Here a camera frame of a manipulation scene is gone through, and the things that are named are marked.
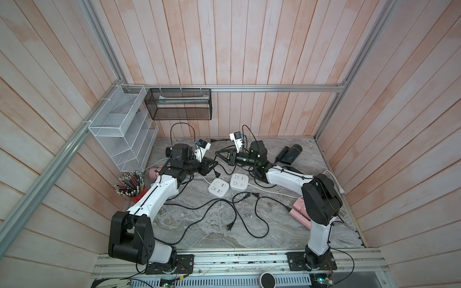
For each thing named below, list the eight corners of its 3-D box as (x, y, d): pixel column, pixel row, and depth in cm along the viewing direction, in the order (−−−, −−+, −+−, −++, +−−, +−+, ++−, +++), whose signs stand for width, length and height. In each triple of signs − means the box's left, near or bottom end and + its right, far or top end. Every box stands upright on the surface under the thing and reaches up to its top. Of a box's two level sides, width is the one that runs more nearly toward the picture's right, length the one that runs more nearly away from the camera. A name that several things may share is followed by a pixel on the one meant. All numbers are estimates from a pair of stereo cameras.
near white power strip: (208, 197, 94) (208, 195, 92) (209, 181, 101) (209, 178, 99) (229, 197, 94) (229, 195, 92) (228, 181, 101) (228, 178, 99)
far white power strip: (230, 191, 97) (230, 188, 95) (230, 175, 103) (230, 173, 101) (249, 191, 97) (249, 188, 95) (247, 175, 103) (248, 173, 101)
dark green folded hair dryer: (273, 161, 111) (275, 155, 106) (288, 146, 119) (290, 140, 114) (286, 169, 107) (289, 164, 102) (300, 153, 115) (303, 147, 110)
